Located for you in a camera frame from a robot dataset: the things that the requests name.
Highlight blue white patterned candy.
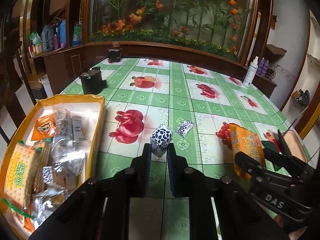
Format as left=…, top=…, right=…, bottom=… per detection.
left=176, top=120, right=193, bottom=138

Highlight orange soda cracker bag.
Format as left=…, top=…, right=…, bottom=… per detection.
left=229, top=123, right=265, bottom=180

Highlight green yellow Weidan cracker pack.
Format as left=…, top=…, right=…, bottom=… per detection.
left=2, top=140, right=52, bottom=213

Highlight person hand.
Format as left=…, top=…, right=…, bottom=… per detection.
left=283, top=130, right=307, bottom=163

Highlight silver foil snack bag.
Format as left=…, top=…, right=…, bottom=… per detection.
left=31, top=107, right=89, bottom=229

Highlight green fruit pattern tablecloth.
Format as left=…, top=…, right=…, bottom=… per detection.
left=60, top=57, right=311, bottom=240

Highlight yellow snack storage box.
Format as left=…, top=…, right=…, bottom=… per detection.
left=1, top=94, right=105, bottom=239

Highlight small orange snack packet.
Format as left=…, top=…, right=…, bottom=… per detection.
left=31, top=113, right=55, bottom=141

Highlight black round canister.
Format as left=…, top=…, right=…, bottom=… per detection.
left=79, top=67, right=107, bottom=95

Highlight red orange cracker pack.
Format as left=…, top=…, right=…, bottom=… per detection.
left=11, top=209, right=35, bottom=233

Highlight white spray bottle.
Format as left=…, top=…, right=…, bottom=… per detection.
left=242, top=56, right=259, bottom=87

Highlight purple bottles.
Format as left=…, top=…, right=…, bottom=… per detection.
left=257, top=57, right=270, bottom=76

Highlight small black jar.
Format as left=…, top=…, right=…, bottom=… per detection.
left=108, top=41, right=121, bottom=63

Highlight white bucket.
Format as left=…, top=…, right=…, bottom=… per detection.
left=39, top=74, right=54, bottom=97

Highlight grey water jug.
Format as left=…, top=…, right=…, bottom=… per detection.
left=41, top=25, right=54, bottom=53

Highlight blue water bottle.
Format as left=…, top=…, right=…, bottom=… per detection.
left=57, top=20, right=66, bottom=48

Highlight flower painted glass panel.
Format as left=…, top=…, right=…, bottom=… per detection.
left=89, top=0, right=253, bottom=61

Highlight dark wooden shelf cabinet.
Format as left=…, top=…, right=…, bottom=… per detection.
left=0, top=0, right=101, bottom=98

